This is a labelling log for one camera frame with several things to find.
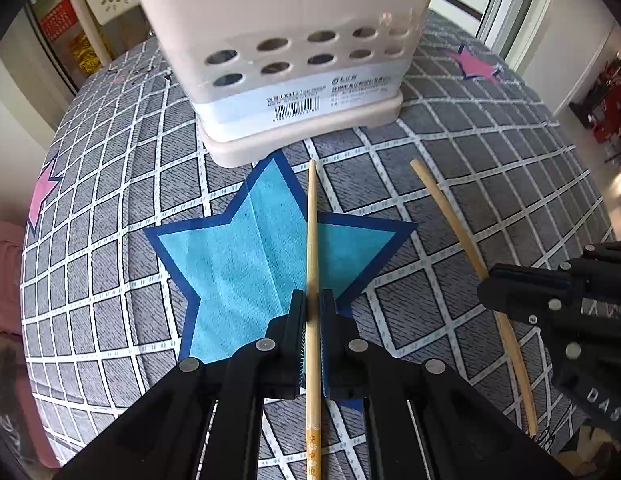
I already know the curved plain bamboo chopstick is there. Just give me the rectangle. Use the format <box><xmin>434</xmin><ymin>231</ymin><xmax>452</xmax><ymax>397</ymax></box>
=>
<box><xmin>409</xmin><ymin>159</ymin><xmax>539</xmax><ymax>438</ymax></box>

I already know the red toy machine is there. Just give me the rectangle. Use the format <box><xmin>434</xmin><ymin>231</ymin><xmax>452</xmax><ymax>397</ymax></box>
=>
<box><xmin>571</xmin><ymin>57</ymin><xmax>621</xmax><ymax>147</ymax></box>

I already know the grey checked star tablecloth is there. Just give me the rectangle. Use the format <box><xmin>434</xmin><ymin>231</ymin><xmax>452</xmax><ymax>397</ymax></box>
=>
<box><xmin>20</xmin><ymin>10</ymin><xmax>616</xmax><ymax>480</ymax></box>

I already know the beige plastic utensil holder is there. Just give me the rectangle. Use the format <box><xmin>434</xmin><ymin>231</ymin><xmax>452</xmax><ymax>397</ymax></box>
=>
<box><xmin>135</xmin><ymin>0</ymin><xmax>440</xmax><ymax>168</ymax></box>

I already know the red packet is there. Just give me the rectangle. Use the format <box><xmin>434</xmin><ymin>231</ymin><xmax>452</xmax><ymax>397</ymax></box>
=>
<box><xmin>39</xmin><ymin>2</ymin><xmax>84</xmax><ymax>44</ymax></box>

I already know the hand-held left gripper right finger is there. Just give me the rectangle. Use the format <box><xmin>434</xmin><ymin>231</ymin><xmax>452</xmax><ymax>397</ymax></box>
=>
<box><xmin>319</xmin><ymin>289</ymin><xmax>574</xmax><ymax>480</ymax></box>

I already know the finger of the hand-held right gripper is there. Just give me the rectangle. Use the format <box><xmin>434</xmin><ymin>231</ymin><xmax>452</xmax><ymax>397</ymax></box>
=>
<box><xmin>478</xmin><ymin>262</ymin><xmax>586</xmax><ymax>330</ymax></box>
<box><xmin>561</xmin><ymin>241</ymin><xmax>621</xmax><ymax>306</ymax></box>

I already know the gold packet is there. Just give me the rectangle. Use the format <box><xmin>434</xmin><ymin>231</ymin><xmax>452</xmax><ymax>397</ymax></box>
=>
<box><xmin>68</xmin><ymin>34</ymin><xmax>102</xmax><ymax>79</ymax></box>

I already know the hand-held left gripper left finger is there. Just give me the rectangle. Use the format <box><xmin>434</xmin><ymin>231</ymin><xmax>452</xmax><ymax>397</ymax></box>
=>
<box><xmin>55</xmin><ymin>289</ymin><xmax>308</xmax><ymax>480</ymax></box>

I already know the straight patterned bamboo chopstick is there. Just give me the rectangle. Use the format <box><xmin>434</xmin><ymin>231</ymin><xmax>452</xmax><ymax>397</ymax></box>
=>
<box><xmin>304</xmin><ymin>159</ymin><xmax>324</xmax><ymax>480</ymax></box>

